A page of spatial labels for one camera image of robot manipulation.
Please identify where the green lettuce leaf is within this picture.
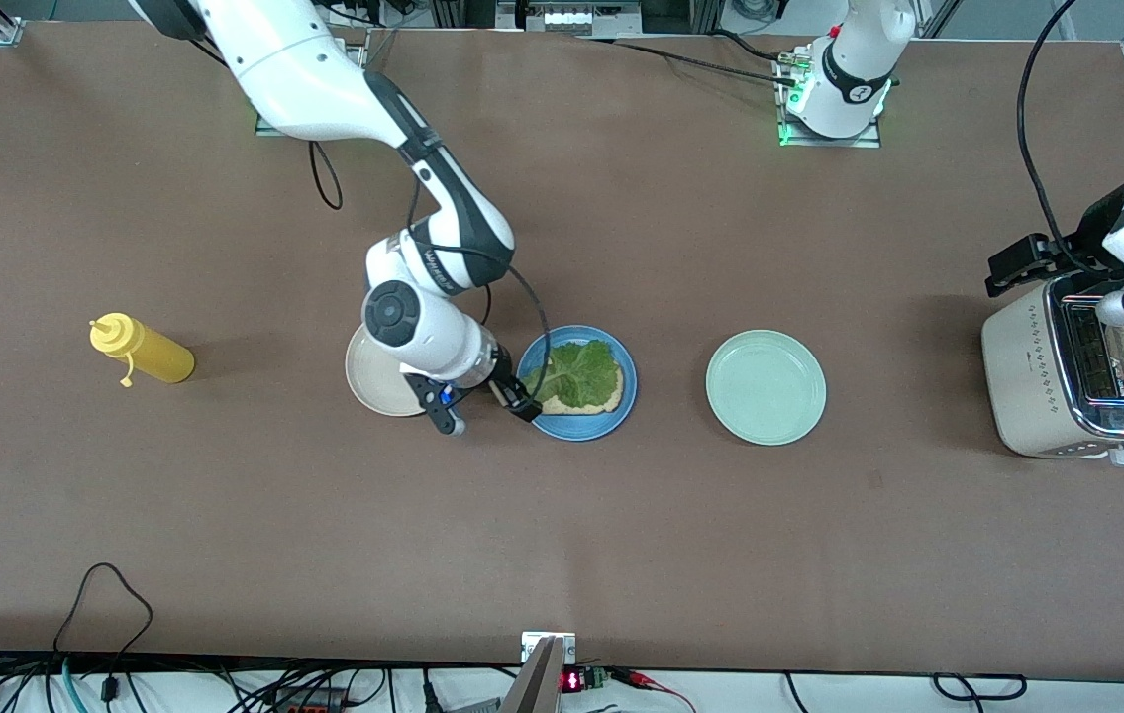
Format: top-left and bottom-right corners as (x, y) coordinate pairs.
(519, 339), (622, 410)

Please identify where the yellow squeeze bottle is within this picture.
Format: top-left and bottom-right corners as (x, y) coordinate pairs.
(89, 312), (196, 388)

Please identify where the blue plate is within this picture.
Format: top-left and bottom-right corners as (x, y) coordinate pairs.
(516, 325), (638, 442)

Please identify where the beige plate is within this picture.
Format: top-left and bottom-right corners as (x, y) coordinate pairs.
(345, 322), (430, 417)

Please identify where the pale green plate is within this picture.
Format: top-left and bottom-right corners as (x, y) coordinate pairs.
(705, 330), (828, 447)

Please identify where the beige chrome toaster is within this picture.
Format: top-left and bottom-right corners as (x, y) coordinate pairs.
(980, 274), (1124, 466)

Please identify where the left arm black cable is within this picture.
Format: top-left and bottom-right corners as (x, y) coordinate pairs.
(1016, 0), (1107, 280)

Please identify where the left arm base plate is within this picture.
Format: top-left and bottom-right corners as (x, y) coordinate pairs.
(774, 50), (884, 150)

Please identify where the small metal bracket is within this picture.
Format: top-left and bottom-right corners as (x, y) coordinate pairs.
(521, 631), (576, 664)

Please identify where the grey camera mount bar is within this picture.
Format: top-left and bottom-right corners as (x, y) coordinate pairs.
(500, 636), (564, 713)

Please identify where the black cable to base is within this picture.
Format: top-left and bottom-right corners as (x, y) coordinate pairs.
(581, 35), (800, 88)

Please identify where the thin black cable loop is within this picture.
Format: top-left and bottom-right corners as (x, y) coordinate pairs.
(53, 562), (154, 657)

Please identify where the black looped floor cable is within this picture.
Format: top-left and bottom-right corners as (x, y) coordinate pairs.
(933, 672), (1028, 703)

